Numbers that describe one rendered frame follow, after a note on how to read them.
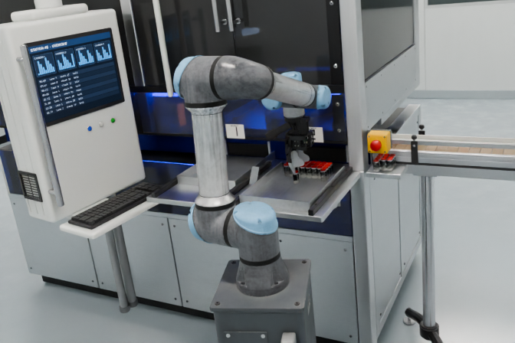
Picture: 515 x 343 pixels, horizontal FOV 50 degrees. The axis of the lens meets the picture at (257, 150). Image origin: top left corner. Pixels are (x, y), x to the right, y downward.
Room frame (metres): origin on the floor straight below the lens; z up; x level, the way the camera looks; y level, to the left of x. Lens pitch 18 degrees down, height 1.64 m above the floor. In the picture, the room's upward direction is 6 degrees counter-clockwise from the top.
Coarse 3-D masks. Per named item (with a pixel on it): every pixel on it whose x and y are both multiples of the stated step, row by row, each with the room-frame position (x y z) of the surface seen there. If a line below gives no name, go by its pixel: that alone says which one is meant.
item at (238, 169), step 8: (272, 152) 2.18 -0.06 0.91; (232, 160) 2.23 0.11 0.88; (240, 160) 2.22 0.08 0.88; (248, 160) 2.21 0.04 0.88; (256, 160) 2.20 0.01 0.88; (264, 160) 2.11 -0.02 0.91; (272, 160) 2.17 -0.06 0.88; (192, 168) 2.12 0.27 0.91; (232, 168) 2.13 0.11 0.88; (240, 168) 2.12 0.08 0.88; (248, 168) 2.11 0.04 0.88; (184, 176) 2.01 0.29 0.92; (192, 176) 2.09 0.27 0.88; (232, 176) 2.04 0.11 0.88; (240, 176) 1.94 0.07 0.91; (184, 184) 2.01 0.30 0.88; (192, 184) 1.99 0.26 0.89; (232, 184) 1.91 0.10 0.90
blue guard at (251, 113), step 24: (144, 96) 2.41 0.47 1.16; (168, 96) 2.34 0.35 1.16; (336, 96) 1.97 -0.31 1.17; (0, 120) 2.89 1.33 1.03; (144, 120) 2.42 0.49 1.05; (168, 120) 2.35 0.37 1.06; (240, 120) 2.18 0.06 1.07; (264, 120) 2.12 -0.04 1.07; (312, 120) 2.02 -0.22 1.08; (336, 120) 1.98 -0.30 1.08
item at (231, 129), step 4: (228, 124) 2.20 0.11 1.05; (232, 124) 2.19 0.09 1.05; (228, 128) 2.20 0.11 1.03; (232, 128) 2.19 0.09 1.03; (240, 128) 2.18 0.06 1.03; (228, 132) 2.20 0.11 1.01; (232, 132) 2.20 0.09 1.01; (240, 132) 2.18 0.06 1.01; (228, 136) 2.21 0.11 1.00; (232, 136) 2.20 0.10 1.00; (236, 136) 2.19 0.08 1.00; (240, 136) 2.18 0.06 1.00; (244, 136) 2.17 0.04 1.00
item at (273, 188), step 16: (272, 176) 1.98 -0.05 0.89; (288, 176) 1.97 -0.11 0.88; (336, 176) 1.86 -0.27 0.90; (256, 192) 1.85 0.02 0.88; (272, 192) 1.83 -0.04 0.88; (288, 192) 1.81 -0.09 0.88; (304, 192) 1.80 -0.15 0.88; (320, 192) 1.72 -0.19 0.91; (288, 208) 1.67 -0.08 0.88; (304, 208) 1.64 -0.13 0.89
